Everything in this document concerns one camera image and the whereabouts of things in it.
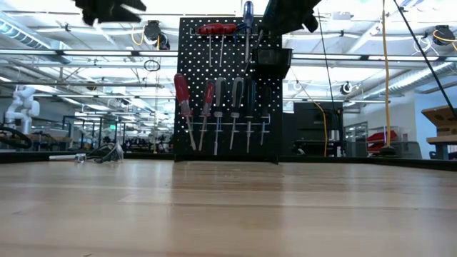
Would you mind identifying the yellow cord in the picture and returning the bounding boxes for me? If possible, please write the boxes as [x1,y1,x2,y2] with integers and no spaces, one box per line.
[381,0,393,148]

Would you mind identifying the red storage bin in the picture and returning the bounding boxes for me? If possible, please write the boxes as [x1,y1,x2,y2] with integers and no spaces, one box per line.
[366,130,398,153]

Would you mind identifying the yellow hanging cable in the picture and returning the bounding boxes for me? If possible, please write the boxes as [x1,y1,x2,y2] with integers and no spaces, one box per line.
[295,81,329,158]

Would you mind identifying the black metal pegboard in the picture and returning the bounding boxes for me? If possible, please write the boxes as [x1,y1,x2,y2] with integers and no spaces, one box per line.
[172,16,286,164]

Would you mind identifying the black cabinet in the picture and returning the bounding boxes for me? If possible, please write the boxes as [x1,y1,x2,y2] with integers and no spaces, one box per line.
[283,101,344,158]

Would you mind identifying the cardboard box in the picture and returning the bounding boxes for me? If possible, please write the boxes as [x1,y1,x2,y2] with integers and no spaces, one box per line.
[421,104,457,137]

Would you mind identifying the black round puck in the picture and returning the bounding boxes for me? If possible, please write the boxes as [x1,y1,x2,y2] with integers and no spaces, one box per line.
[378,144,398,157]

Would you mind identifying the blue clear handled screwdriver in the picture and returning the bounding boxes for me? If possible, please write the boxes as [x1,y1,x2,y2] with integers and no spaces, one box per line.
[242,0,255,64]

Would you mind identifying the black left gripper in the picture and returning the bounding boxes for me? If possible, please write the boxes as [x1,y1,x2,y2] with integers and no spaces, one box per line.
[73,0,148,26]

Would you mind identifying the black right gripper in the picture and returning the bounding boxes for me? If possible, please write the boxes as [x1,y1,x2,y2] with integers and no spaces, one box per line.
[262,0,323,37]

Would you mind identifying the silver wire ring holder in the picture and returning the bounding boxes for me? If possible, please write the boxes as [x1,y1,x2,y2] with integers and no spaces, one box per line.
[182,111,271,138]

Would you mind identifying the black pegboard bin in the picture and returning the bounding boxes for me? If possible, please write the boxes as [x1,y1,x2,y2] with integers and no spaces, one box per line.
[251,48,293,81]

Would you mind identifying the glass cabinet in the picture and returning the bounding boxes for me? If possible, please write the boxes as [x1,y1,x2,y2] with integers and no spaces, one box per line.
[343,121,369,158]

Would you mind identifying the wooden side table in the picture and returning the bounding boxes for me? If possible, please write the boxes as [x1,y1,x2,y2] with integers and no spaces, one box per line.
[426,134,457,161]

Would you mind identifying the silver wire hook rail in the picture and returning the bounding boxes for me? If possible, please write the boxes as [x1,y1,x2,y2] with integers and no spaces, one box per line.
[188,26,261,40]

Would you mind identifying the thin black pole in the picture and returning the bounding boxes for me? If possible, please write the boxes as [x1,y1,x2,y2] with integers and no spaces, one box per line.
[392,0,457,121]

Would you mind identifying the black aluminium table frame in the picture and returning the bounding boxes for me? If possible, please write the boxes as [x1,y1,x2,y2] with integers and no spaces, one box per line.
[0,149,457,171]

